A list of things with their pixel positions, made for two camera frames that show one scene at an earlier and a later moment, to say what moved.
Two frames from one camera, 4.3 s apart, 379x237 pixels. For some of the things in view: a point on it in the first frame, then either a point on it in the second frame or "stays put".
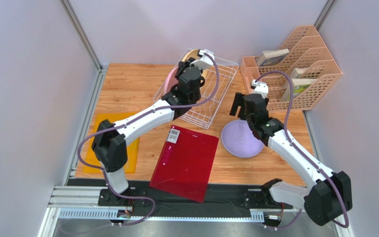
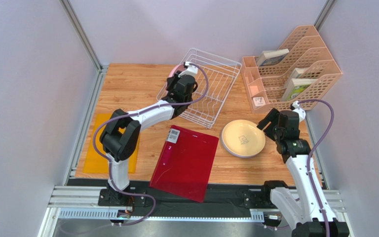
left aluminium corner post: [101, 69] stays put
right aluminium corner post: [324, 14] stays put
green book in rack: [299, 85] stays put
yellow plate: [192, 53] -> [243, 138]
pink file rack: [312, 69] stays put
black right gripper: [241, 104] -> [271, 122]
